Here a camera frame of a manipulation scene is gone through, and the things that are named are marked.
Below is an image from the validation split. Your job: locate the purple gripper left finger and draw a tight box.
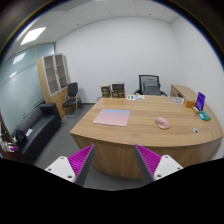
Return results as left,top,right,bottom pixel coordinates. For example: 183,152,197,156
46,145,95,186

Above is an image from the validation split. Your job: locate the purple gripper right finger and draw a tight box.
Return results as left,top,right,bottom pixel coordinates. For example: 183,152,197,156
134,145,182,185

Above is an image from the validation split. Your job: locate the pink computer mouse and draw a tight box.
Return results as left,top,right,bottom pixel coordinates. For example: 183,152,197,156
155,117,170,130

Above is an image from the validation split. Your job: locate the pink blue mouse pad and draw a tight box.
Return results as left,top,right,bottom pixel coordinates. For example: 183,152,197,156
93,109,130,127

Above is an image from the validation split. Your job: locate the wooden office desk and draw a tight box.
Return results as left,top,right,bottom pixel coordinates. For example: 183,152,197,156
70,96,223,179

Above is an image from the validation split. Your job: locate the black leather sofa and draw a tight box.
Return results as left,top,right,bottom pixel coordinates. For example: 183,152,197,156
12,103,62,164

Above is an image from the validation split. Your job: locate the small white round object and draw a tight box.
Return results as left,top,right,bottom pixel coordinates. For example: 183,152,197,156
193,128,199,134

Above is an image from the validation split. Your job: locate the black visitor chair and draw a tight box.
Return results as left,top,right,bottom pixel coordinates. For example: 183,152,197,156
62,82,78,110

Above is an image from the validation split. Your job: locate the white round dish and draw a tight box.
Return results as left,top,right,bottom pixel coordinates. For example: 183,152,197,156
170,97,184,104

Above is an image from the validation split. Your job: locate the white green card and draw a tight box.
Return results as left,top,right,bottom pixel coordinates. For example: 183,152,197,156
127,95,145,100

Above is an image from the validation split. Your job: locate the green tissue pack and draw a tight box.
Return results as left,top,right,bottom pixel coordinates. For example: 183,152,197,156
199,111,211,121

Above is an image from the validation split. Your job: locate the orange small box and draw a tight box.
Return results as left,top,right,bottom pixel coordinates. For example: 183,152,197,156
185,100,196,108

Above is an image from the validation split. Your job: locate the grey mesh office chair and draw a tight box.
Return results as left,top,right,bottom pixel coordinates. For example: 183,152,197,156
135,75,166,96

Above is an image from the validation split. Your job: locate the brown box left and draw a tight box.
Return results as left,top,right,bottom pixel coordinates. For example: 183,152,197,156
101,85,111,98

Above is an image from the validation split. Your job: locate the brown box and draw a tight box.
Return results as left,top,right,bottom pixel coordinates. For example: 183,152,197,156
101,85,111,98
112,83,125,98

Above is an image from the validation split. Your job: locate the brown box right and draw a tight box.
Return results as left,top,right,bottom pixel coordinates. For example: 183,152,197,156
112,83,125,98

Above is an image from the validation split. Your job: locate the wooden glass-door cabinet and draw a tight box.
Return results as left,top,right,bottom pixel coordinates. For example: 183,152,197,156
37,54,70,117

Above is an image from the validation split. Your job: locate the ceiling light panel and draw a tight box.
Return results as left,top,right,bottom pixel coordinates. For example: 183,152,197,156
21,27,45,45

